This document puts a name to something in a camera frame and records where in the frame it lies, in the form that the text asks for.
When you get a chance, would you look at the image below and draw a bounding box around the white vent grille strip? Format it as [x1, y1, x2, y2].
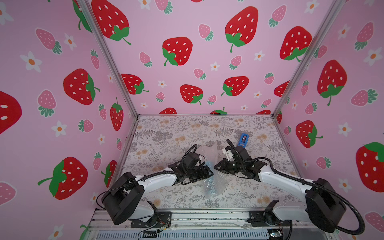
[96, 229, 270, 240]

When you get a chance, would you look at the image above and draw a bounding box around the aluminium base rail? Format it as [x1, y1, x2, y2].
[81, 209, 342, 240]

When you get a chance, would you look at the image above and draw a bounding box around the blue plastic wine glass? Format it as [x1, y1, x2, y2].
[204, 161, 217, 199]

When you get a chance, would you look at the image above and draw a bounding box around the clear bubble wrap sheet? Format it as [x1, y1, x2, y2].
[197, 141, 230, 199]

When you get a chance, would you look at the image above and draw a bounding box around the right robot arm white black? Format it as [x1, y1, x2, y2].
[214, 146, 346, 233]

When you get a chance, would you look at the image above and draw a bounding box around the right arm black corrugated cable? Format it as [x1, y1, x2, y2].
[225, 138, 366, 236]

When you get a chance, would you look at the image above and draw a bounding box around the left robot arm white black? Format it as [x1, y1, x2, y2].
[101, 153, 214, 225]

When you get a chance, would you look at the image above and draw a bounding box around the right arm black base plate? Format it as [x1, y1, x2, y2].
[246, 200, 292, 227]

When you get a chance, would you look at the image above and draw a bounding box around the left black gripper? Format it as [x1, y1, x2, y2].
[185, 165, 214, 182]

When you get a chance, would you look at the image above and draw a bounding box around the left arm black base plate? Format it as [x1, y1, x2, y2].
[130, 211, 172, 228]

